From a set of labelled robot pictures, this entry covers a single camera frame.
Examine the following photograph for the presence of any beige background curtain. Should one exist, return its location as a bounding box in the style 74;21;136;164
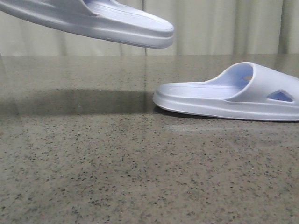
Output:
0;0;299;56

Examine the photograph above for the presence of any light blue slipper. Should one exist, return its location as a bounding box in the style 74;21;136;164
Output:
0;0;174;49
153;62;299;121

